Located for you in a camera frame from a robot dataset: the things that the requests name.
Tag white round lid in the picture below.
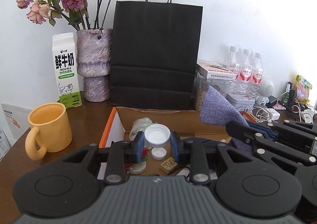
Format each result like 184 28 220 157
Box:
128 161 147 175

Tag purple woven cloth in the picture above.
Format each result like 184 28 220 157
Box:
199 85 253 154

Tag pale green mesh ball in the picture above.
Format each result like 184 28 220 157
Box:
129 117 154 141

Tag white charger block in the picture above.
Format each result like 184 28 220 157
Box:
267 108 281 120

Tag small red rose decoration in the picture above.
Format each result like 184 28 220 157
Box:
125 148 150 173

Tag small brown matchbox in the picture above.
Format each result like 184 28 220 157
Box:
159 157 178 175

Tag white illustrated tin box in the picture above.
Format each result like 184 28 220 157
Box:
226 92 255 112

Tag black power adapter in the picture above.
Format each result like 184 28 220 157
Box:
266 95 277 108

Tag small white cap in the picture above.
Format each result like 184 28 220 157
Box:
151 147 167 160

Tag white robot figurine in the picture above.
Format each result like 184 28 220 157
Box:
255 78 275 106

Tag red pumpkin cardboard box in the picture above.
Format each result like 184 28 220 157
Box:
99 107 229 175

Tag colourful snack packet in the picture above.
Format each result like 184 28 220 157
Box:
295 75 312 104

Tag middle water bottle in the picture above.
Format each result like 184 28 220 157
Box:
234 49 252 92

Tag water bottle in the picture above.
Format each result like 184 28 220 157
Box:
248 53 264 99
234 49 252 92
223 46 240 92

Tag clear seed storage container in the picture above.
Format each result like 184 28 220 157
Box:
193 70 236 112

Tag right water bottle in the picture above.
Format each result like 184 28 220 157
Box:
248 53 264 99

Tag white flat box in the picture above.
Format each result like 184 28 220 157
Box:
196 60 236 81

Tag left water bottle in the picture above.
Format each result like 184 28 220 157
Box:
223 46 240 92

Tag yellow ceramic mug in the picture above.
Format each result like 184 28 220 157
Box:
25 102 73 161

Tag black paper shopping bag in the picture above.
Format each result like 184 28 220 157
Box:
110 0 202 110

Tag purple textured vase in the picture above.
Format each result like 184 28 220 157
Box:
76 28 112 102

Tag white green milk carton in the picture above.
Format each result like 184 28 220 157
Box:
52 32 82 108

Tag white wired earphones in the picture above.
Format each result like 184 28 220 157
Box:
250 106 272 123

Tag white charging cable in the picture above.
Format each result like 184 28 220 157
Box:
277 88 317 124

